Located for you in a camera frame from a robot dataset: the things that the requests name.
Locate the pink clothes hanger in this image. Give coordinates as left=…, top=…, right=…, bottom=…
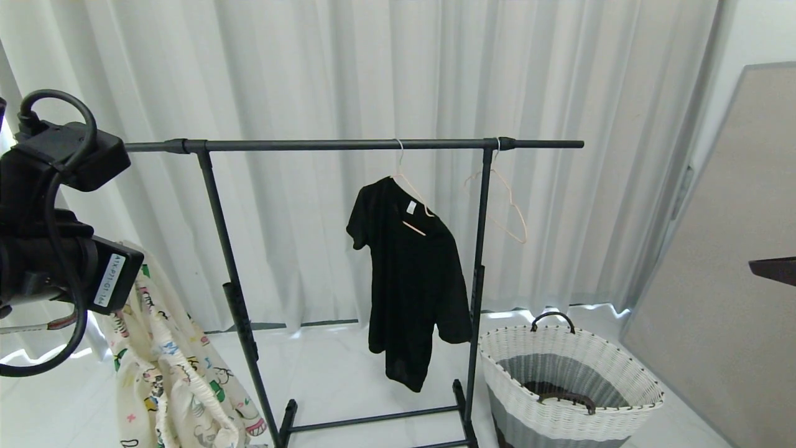
left=465, top=140, right=528, bottom=245
left=391, top=139, right=439, bottom=237

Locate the black garment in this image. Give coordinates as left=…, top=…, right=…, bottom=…
left=346, top=177, right=473, bottom=393

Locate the white laundry basket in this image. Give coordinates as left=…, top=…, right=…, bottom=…
left=478, top=311, right=665, bottom=448

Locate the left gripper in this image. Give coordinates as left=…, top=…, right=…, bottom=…
left=0, top=233, right=145, bottom=315

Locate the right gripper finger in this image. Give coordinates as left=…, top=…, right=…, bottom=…
left=749, top=256, right=796, bottom=287

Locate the black clothes rack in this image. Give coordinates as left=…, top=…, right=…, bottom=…
left=121, top=137, right=585, bottom=448

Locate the black cable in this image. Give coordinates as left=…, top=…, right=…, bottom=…
left=0, top=89, right=99, bottom=378

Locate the cream printed garment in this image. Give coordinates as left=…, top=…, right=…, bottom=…
left=99, top=243, right=269, bottom=448

